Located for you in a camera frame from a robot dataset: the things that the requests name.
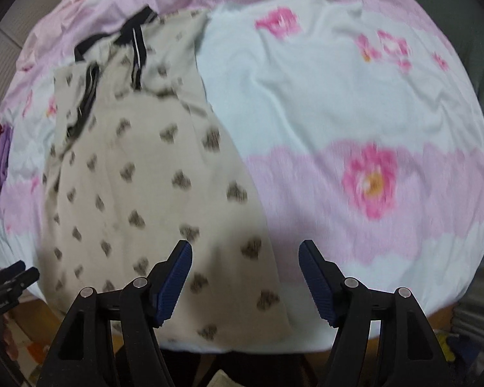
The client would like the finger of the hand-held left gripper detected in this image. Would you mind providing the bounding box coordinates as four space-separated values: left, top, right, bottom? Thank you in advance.
0 261 40 305

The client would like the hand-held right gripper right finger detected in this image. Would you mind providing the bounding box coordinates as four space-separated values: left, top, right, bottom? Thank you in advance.
298 240 448 387

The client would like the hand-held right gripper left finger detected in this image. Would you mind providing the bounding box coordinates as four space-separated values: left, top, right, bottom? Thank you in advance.
41 240 193 387

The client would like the beige heart print garment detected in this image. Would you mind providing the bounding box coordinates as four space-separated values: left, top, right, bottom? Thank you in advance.
40 6 294 341

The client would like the pink floral bed sheet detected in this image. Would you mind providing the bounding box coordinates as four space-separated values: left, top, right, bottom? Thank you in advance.
0 0 484 351

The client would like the dark green cushion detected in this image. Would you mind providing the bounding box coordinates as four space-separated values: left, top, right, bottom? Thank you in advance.
391 0 484 119

